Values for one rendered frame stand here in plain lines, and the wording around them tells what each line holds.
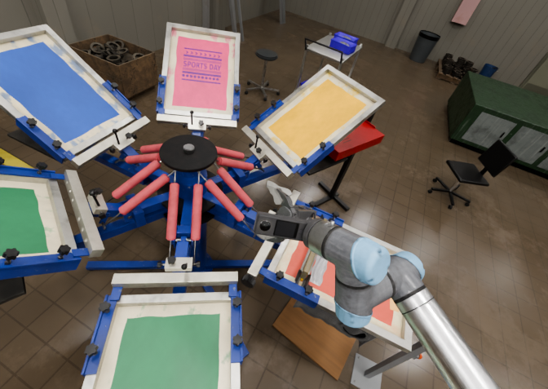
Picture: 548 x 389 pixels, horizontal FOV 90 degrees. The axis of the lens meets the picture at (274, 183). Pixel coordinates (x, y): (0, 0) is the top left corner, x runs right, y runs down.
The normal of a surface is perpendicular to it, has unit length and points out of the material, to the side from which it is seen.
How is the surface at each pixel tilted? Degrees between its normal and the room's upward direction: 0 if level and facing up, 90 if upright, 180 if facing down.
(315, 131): 32
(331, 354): 0
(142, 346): 0
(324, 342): 0
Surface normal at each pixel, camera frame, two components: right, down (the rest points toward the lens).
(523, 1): -0.44, 0.58
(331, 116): -0.27, -0.42
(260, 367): 0.18, -0.70
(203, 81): 0.21, -0.21
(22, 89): 0.63, -0.38
